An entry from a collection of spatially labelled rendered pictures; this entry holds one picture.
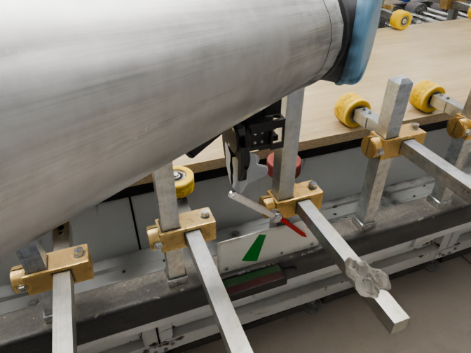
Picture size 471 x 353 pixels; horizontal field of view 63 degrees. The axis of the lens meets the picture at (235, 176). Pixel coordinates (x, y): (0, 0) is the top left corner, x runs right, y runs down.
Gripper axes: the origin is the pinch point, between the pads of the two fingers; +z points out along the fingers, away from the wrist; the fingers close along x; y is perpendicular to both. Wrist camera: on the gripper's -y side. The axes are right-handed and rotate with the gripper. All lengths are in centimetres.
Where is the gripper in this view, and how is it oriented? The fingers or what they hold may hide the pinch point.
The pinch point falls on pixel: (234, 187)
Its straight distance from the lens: 67.3
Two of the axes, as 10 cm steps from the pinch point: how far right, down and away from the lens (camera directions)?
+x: -3.5, -5.5, 7.6
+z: 0.1, 8.1, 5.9
